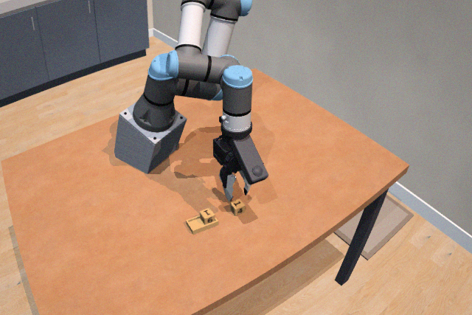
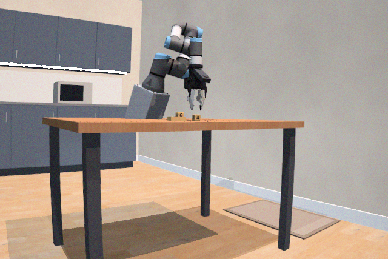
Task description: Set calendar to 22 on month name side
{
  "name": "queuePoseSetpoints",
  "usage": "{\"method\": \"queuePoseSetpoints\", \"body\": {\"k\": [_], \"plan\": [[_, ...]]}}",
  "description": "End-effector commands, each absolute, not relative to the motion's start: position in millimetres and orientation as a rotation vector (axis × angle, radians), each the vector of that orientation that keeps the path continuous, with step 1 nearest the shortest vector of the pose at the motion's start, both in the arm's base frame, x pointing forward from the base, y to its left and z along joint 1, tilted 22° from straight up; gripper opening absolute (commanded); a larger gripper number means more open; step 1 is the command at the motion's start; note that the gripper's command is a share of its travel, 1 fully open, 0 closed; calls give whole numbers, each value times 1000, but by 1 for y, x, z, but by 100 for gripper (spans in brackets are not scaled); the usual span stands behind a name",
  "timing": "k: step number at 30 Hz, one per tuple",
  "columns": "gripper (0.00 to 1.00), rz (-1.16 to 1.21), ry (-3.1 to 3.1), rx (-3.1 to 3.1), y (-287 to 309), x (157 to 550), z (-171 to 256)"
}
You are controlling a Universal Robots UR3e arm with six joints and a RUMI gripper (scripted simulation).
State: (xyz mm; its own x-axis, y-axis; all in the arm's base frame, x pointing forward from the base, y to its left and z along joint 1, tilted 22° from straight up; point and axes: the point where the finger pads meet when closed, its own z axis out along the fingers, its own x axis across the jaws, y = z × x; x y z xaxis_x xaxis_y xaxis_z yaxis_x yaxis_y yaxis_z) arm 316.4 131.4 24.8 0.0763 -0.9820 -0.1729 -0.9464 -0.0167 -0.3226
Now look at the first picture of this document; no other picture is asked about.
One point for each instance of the tan cube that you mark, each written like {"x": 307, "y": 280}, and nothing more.
{"x": 207, "y": 216}
{"x": 237, "y": 207}

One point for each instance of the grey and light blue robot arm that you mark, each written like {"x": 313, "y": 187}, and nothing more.
{"x": 154, "y": 111}

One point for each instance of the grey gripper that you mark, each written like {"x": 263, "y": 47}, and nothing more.
{"x": 222, "y": 147}

